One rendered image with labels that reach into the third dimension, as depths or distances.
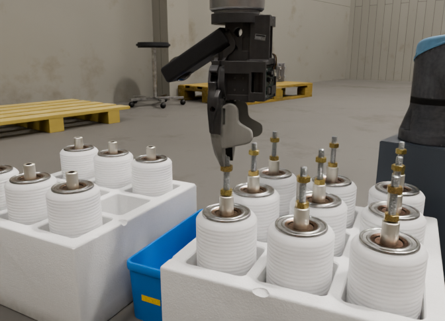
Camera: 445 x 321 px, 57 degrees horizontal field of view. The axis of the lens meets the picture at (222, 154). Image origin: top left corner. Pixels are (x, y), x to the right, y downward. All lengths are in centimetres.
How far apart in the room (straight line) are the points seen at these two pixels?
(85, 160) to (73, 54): 305
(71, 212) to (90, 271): 11
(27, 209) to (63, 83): 323
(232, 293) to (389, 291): 21
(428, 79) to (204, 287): 65
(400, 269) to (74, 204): 53
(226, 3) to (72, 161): 67
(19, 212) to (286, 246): 53
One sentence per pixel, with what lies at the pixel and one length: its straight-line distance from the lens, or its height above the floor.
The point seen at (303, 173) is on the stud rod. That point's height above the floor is 33.
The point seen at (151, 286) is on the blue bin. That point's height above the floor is 8.
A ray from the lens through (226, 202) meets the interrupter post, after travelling 62.
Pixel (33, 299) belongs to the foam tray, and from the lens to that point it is 88.
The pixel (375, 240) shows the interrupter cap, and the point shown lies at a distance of 59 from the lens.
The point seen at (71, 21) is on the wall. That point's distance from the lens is 412.
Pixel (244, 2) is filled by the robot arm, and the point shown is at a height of 56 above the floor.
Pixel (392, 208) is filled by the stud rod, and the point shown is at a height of 30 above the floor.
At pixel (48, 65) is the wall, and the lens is 399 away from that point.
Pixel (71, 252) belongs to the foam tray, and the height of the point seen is 17.
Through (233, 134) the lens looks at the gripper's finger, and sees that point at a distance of 57.
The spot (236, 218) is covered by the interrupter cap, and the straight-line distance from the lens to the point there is 62.
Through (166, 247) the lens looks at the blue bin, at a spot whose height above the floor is 9.
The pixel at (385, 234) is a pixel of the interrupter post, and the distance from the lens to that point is 58.
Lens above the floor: 49
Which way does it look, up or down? 14 degrees down
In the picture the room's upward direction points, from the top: straight up
